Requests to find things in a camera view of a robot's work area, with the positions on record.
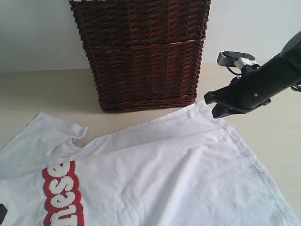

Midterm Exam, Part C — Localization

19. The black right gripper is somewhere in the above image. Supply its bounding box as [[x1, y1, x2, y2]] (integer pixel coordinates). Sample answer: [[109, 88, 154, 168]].
[[204, 70, 272, 119]]

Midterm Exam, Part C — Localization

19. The white t-shirt with red logo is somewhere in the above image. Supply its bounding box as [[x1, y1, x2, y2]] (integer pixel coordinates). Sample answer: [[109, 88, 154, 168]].
[[0, 101, 300, 226]]

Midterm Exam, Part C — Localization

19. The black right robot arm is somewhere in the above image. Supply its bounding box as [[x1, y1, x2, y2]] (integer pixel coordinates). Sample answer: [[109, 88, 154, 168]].
[[204, 32, 301, 118]]

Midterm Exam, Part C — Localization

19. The dark brown wicker basket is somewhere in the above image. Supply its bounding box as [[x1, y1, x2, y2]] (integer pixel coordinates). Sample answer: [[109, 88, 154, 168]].
[[69, 0, 211, 112]]

